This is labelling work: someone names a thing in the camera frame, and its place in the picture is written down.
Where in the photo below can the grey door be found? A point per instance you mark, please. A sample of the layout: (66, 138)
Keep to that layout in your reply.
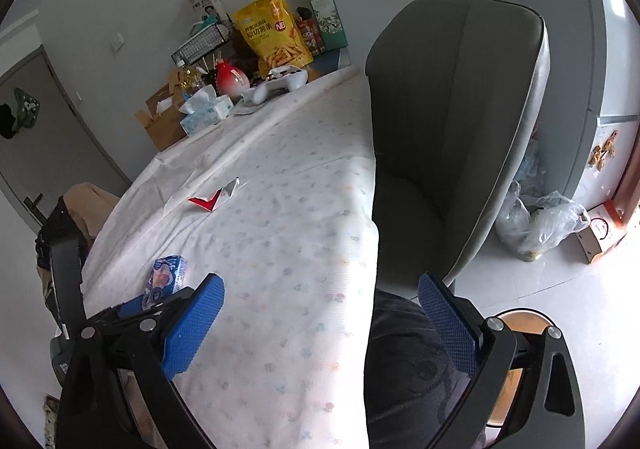
(41, 163)

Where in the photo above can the white game controller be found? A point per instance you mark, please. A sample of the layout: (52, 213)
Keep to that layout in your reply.
(281, 79)

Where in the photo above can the wire mesh basket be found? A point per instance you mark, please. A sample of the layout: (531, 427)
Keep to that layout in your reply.
(201, 44)

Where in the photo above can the grey upholstered chair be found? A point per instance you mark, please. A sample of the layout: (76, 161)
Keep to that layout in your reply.
(455, 91)

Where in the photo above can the orange white cardboard box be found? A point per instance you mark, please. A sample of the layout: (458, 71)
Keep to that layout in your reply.
(604, 233)

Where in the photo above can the dark red sauce jar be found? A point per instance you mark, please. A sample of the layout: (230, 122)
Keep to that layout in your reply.
(309, 30)

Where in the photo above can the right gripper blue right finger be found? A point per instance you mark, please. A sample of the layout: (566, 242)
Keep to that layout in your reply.
(460, 339)

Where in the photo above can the red white torn wrapper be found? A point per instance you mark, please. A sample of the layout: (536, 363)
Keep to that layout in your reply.
(219, 197)

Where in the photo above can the white refrigerator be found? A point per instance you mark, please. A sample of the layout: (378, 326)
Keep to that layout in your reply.
(589, 119)

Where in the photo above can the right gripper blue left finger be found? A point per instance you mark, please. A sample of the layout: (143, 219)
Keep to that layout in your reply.
(194, 320)

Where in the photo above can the dark patterned trouser leg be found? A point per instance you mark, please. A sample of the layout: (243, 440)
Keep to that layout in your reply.
(410, 383)

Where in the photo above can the white plastic bag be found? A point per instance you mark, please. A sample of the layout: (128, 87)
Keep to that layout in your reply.
(513, 219)

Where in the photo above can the round wooden trash bin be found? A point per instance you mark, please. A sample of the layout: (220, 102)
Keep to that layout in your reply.
(524, 320)

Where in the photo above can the brown cardboard box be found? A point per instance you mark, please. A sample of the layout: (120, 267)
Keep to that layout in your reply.
(162, 117)

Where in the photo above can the clear plastic bag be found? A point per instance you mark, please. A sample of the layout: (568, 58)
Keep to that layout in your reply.
(552, 218)

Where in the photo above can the white tissue box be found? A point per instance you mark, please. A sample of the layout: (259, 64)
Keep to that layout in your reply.
(205, 108)

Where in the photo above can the yellow snack bag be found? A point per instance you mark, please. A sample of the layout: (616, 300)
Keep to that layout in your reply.
(269, 28)

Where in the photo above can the blue tissue pack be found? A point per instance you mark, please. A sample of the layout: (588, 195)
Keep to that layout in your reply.
(164, 279)

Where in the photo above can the white floral tablecloth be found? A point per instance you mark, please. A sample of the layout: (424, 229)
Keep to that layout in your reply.
(282, 366)

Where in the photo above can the green tall box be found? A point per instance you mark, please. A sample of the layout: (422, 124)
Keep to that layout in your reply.
(329, 23)

